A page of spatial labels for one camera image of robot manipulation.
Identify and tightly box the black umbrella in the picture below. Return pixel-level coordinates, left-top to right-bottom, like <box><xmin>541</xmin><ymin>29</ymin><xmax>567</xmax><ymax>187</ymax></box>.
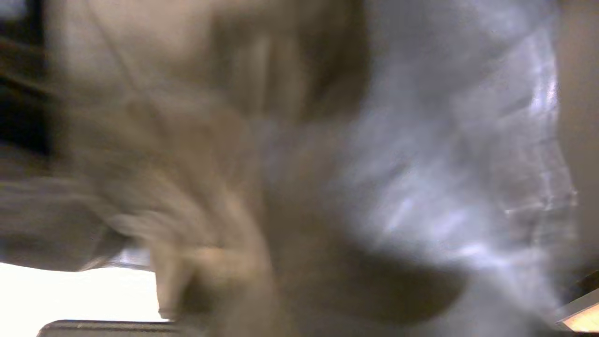
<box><xmin>262</xmin><ymin>0</ymin><xmax>581</xmax><ymax>337</ymax></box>

